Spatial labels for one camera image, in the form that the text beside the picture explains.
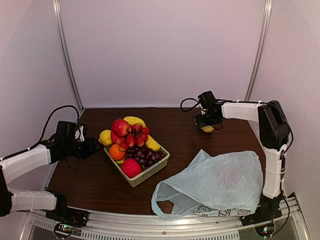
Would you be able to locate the dark purple grape bunch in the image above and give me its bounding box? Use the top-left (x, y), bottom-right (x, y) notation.
top-left (124, 146), bottom-right (167, 169)

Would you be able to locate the large yellow lemon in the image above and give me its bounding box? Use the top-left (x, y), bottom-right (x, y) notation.
top-left (98, 129), bottom-right (113, 146)

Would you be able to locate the long yellow fruit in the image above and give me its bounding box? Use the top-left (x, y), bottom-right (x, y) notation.
top-left (123, 116), bottom-right (146, 128)

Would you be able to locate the right aluminium frame post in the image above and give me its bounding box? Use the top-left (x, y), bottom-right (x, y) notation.
top-left (244, 0), bottom-right (273, 101)

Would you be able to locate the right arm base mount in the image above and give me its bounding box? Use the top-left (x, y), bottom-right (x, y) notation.
top-left (240, 194), bottom-right (283, 238)

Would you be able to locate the red lychee bunch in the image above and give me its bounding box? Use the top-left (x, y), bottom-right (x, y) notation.
top-left (118, 122), bottom-right (151, 152)

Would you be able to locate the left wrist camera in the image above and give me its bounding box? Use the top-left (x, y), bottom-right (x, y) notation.
top-left (74, 124), bottom-right (88, 142)

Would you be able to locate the dark red fruit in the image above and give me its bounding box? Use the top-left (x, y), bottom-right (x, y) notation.
top-left (111, 118), bottom-right (131, 137)

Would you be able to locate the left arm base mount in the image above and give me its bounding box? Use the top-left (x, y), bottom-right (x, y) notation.
top-left (45, 190), bottom-right (89, 240)

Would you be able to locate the pink red round fruit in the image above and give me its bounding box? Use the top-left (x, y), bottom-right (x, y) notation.
top-left (121, 158), bottom-right (142, 178)

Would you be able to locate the light blue plastic bag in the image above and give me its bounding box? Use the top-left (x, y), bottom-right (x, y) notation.
top-left (151, 150), bottom-right (263, 219)

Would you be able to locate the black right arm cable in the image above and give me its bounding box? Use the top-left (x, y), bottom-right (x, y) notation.
top-left (180, 97), bottom-right (203, 113)

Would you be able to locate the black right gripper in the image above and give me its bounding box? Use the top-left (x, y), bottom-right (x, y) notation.
top-left (193, 111), bottom-right (223, 130)

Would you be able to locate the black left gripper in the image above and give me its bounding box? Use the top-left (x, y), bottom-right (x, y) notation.
top-left (64, 136), bottom-right (104, 160)

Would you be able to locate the front aluminium rail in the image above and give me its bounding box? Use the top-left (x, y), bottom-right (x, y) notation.
top-left (24, 197), bottom-right (308, 240)

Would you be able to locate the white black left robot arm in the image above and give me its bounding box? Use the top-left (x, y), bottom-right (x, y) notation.
top-left (0, 121), bottom-right (104, 222)

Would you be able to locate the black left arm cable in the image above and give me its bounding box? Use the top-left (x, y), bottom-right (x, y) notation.
top-left (0, 104), bottom-right (81, 171)

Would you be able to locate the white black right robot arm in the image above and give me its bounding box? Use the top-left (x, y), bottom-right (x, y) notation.
top-left (192, 91), bottom-right (293, 199)

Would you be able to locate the aluminium frame post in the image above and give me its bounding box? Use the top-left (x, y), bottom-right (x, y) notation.
top-left (244, 0), bottom-right (273, 101)
top-left (52, 0), bottom-right (84, 111)

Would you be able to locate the orange fruit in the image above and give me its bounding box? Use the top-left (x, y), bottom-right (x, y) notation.
top-left (108, 143), bottom-right (125, 161)

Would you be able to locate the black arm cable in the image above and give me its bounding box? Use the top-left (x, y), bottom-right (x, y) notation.
top-left (0, 104), bottom-right (81, 171)
top-left (180, 97), bottom-right (203, 113)

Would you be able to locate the left aluminium frame post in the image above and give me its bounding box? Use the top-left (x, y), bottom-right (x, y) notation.
top-left (52, 0), bottom-right (84, 111)

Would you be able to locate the pale yellow wrinkled fruit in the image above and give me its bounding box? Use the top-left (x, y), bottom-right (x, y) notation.
top-left (200, 125), bottom-right (215, 133)

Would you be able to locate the beige perforated plastic basket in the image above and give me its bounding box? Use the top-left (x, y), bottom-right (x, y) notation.
top-left (104, 143), bottom-right (170, 188)

